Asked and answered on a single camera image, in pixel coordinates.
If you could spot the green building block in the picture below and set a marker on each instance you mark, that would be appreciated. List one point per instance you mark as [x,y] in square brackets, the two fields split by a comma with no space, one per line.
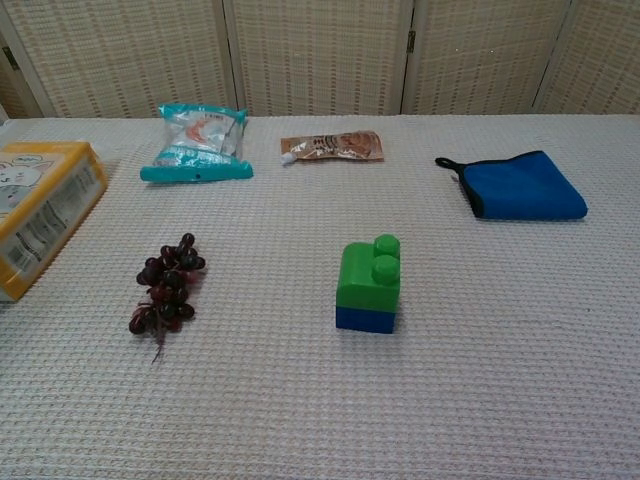
[362,282]

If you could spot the blue building block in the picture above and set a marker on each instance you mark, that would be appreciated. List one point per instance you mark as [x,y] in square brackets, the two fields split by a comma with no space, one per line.
[364,320]

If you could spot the brown sauce pouch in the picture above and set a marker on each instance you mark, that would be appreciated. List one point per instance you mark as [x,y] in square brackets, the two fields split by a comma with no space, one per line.
[340,146]

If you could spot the teal snack bag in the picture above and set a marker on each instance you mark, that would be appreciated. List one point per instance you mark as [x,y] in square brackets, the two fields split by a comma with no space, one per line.
[200,145]

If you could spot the dark purple grape bunch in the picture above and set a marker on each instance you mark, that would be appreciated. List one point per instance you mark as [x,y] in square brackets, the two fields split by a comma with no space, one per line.
[167,285]

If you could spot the white woven tablecloth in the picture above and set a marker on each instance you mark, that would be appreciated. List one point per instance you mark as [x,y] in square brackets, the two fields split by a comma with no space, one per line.
[320,400]

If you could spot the woven folding screen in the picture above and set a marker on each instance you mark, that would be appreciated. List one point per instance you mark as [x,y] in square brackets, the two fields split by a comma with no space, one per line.
[320,55]

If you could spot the blue folded cloth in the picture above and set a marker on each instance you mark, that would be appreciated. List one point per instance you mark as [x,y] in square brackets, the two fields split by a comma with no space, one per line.
[525,187]

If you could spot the yellow cat tissue box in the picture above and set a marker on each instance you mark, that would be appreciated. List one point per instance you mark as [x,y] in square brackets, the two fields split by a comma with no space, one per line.
[45,210]

